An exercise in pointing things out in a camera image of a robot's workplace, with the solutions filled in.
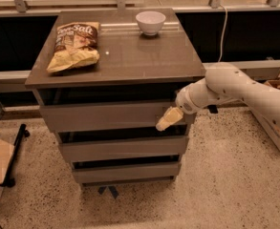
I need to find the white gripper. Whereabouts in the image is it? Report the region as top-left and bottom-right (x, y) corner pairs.
(156, 81), (209, 132)

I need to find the grey top drawer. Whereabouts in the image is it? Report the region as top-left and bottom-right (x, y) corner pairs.
(39, 100), (197, 134)

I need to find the grey drawer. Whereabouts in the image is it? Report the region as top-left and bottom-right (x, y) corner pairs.
(39, 100), (197, 134)
(72, 162), (181, 183)
(59, 135), (188, 162)

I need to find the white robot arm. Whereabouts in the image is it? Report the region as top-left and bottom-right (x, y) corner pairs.
(156, 62), (280, 131)

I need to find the grey middle drawer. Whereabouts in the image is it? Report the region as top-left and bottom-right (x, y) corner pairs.
(59, 135), (188, 162)

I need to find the grey bottom drawer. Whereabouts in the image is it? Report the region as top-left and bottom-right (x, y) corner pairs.
(72, 162), (181, 183)

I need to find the grey drawer cabinet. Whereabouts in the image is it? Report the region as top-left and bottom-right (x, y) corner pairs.
(26, 9), (205, 185)

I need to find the white ceramic bowl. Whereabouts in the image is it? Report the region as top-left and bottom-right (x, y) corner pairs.
(136, 11), (166, 35)

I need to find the blue tape cross marker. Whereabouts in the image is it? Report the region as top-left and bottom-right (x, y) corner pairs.
(97, 185), (119, 200)

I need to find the sea salt chip bag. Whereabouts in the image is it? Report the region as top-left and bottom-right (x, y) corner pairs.
(47, 22), (99, 73)

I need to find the black metal stand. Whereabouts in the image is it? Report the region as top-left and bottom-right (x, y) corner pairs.
(0, 124), (31, 188)

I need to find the white power cable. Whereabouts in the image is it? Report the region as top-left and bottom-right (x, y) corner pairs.
(217, 4), (228, 63)

